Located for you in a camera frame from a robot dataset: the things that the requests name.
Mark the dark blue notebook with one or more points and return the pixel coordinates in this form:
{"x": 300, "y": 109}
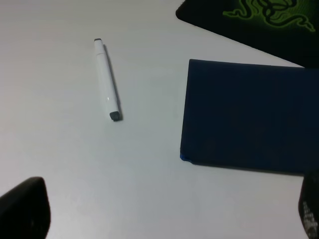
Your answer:
{"x": 252, "y": 117}

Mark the white marker pen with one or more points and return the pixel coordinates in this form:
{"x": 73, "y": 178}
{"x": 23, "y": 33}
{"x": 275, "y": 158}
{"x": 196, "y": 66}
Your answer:
{"x": 107, "y": 88}

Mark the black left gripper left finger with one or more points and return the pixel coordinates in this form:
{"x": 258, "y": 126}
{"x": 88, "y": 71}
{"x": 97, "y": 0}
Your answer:
{"x": 25, "y": 211}

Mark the black green mouse pad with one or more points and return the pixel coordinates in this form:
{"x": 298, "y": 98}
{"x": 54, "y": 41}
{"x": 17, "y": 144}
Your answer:
{"x": 288, "y": 29}

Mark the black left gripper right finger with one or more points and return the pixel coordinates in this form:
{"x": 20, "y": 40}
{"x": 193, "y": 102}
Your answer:
{"x": 309, "y": 204}

